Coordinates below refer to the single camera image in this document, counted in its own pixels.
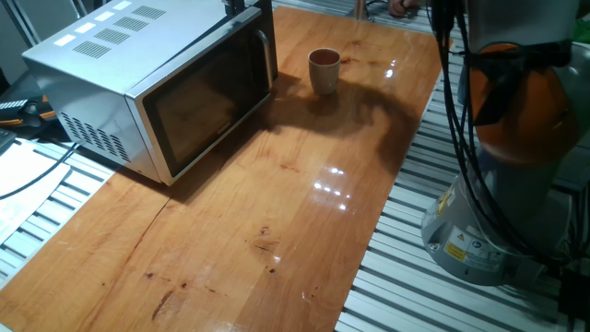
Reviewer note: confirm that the black computer keyboard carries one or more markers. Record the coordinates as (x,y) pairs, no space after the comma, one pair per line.
(5,138)

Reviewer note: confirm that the silver microwave oven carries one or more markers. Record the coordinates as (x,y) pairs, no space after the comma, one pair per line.
(138,55)

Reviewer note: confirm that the green cloth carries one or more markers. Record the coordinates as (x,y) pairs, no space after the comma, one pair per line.
(581,30)

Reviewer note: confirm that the white paper sheet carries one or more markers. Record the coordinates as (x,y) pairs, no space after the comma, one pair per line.
(18,161)

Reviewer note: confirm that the beige cup pink inside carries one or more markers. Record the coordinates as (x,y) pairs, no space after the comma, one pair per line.
(324,76)

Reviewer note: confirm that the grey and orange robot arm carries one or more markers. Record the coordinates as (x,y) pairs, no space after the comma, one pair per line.
(521,115)

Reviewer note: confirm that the slanted wooden strut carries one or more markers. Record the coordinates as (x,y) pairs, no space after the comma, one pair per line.
(360,8)

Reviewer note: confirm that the bare human hand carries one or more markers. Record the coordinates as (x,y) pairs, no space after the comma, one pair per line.
(402,6)

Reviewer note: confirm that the black orange teach pendant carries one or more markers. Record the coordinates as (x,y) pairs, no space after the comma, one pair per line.
(23,113)

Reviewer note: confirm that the orange wooden board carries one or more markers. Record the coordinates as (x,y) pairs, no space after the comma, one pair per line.
(276,207)

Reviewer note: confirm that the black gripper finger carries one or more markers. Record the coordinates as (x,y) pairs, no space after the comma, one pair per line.
(232,7)

